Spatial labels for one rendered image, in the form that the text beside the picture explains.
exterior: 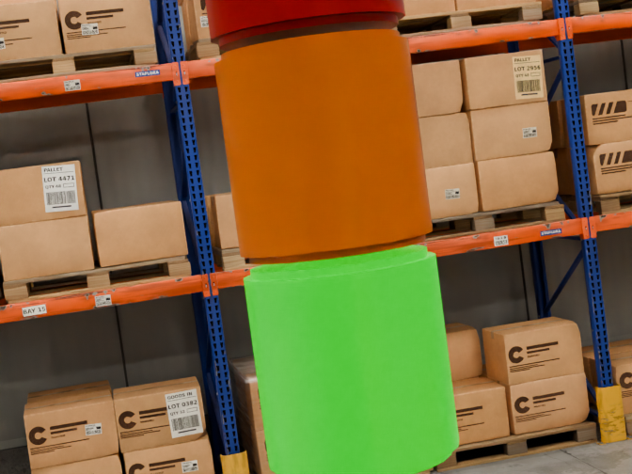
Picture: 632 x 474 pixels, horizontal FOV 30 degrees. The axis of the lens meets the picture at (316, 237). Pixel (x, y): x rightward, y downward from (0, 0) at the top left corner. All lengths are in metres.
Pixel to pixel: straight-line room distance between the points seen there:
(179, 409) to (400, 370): 7.71
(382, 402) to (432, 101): 7.94
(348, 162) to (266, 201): 0.02
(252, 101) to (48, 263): 7.57
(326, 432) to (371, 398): 0.01
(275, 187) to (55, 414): 7.71
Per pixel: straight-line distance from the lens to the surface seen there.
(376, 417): 0.29
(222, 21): 0.29
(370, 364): 0.28
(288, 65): 0.28
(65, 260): 7.85
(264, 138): 0.28
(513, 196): 8.40
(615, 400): 8.68
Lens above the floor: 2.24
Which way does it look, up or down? 4 degrees down
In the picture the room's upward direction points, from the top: 8 degrees counter-clockwise
